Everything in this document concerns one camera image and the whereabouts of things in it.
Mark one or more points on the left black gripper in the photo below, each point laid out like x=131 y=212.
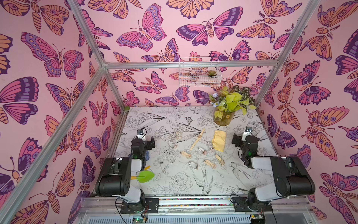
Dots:
x=148 y=144

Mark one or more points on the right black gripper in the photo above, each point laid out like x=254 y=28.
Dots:
x=239 y=140

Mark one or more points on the yellow cleaning cloth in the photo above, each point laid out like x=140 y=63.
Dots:
x=219 y=140

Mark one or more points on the square silver face watch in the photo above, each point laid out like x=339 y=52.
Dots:
x=193 y=165

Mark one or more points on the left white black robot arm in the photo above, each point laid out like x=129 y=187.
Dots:
x=117 y=173

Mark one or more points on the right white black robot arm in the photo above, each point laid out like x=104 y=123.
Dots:
x=290 y=177

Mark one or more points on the green yellow toy shovel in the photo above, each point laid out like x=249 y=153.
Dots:
x=143 y=176

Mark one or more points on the potted green leafy plant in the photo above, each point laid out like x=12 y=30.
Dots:
x=228 y=101

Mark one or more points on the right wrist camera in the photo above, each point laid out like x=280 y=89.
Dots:
x=247 y=131

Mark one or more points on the white strap watch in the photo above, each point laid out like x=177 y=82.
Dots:
x=173 y=144

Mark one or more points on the pink strap round watch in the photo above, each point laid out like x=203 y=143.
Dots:
x=203 y=151

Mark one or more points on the white wire basket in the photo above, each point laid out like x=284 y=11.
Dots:
x=200 y=74

